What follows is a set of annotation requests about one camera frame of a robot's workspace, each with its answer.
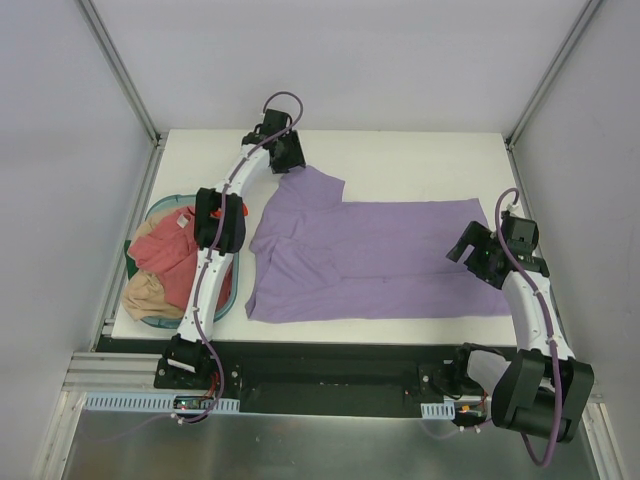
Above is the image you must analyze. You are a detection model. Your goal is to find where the lavender t shirt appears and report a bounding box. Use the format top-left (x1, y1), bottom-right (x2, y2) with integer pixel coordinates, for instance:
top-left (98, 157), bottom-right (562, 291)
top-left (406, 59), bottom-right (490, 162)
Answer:
top-left (246, 167), bottom-right (509, 324)

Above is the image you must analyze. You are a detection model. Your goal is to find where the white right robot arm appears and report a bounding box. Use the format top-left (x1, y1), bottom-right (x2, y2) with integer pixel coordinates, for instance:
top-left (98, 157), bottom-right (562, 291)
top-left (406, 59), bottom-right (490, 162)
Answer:
top-left (444, 211), bottom-right (594, 443)

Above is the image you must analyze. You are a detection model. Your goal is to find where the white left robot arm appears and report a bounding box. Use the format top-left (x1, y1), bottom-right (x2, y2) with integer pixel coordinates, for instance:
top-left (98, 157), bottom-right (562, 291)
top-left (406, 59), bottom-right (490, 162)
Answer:
top-left (163, 108), bottom-right (306, 389)

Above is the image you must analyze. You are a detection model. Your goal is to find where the orange red t shirt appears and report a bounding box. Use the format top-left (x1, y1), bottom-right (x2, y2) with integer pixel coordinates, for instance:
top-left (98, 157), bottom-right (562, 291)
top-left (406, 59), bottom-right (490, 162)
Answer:
top-left (209, 203), bottom-right (249, 219)

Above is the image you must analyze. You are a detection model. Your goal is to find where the teal plastic laundry basket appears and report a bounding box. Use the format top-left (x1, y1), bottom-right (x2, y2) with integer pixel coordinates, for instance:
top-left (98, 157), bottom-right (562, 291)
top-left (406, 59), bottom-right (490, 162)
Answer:
top-left (122, 191), bottom-right (245, 330)

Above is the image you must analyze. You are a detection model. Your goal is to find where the pink t shirt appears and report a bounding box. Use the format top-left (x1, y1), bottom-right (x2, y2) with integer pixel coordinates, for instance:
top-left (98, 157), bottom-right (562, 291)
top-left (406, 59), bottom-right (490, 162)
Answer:
top-left (128, 205), bottom-right (236, 317)

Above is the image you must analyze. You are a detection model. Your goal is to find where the dark green t shirt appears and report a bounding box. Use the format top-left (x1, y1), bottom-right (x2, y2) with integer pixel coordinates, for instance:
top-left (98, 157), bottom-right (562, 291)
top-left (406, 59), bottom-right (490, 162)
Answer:
top-left (123, 240), bottom-right (138, 280)

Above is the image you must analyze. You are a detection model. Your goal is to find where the beige t shirt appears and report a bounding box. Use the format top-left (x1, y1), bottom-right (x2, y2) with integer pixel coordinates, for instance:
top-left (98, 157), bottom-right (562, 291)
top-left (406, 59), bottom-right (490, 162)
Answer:
top-left (121, 207), bottom-right (184, 321)

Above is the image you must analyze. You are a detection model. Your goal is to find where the right white slotted cable duct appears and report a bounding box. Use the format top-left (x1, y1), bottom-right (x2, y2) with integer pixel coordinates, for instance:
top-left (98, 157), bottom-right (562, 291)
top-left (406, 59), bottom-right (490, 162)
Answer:
top-left (420, 402), bottom-right (456, 421)

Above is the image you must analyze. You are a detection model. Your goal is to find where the white slotted cable duct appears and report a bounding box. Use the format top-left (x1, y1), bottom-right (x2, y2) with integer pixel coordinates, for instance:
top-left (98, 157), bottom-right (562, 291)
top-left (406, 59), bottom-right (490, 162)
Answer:
top-left (420, 402), bottom-right (456, 421)
top-left (84, 392), bottom-right (240, 415)

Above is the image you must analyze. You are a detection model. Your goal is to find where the right aluminium frame post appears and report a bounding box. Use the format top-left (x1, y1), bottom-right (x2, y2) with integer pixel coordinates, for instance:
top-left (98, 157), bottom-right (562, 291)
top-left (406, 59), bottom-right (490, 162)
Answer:
top-left (504, 0), bottom-right (606, 151)

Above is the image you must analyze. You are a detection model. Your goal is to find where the aluminium frame post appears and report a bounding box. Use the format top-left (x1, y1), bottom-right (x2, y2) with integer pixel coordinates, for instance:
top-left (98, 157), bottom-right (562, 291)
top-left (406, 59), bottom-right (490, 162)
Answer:
top-left (504, 0), bottom-right (606, 151)
top-left (75, 0), bottom-right (162, 146)

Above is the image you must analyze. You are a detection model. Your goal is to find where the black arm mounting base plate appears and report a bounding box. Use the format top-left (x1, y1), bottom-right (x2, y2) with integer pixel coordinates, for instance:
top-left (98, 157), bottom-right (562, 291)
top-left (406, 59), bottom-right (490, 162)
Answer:
top-left (154, 340), bottom-right (483, 418)

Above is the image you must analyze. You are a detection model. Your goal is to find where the left aluminium frame post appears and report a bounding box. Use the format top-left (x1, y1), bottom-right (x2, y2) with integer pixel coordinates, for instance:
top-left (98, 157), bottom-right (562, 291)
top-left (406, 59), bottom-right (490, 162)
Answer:
top-left (75, 0), bottom-right (162, 146)

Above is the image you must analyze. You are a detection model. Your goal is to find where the left white slotted cable duct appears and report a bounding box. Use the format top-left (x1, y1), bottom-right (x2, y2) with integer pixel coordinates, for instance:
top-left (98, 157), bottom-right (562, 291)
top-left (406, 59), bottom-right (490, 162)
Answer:
top-left (84, 392), bottom-right (240, 415)

